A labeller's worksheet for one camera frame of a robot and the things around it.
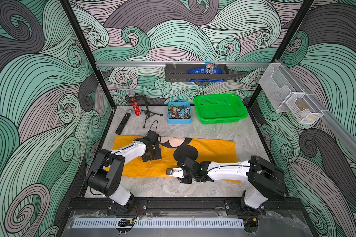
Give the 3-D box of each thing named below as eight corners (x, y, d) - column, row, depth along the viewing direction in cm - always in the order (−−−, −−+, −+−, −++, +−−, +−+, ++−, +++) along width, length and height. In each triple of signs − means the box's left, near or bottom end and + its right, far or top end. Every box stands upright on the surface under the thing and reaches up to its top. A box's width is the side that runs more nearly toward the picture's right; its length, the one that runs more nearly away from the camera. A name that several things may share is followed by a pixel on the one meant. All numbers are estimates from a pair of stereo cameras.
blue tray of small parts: (167, 124, 111) (167, 120, 108) (168, 104, 126) (168, 100, 123) (191, 124, 111) (191, 120, 108) (189, 104, 126) (189, 100, 123)
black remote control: (117, 134, 105) (115, 131, 102) (127, 115, 117) (126, 112, 114) (120, 134, 104) (118, 132, 102) (130, 115, 117) (129, 112, 114)
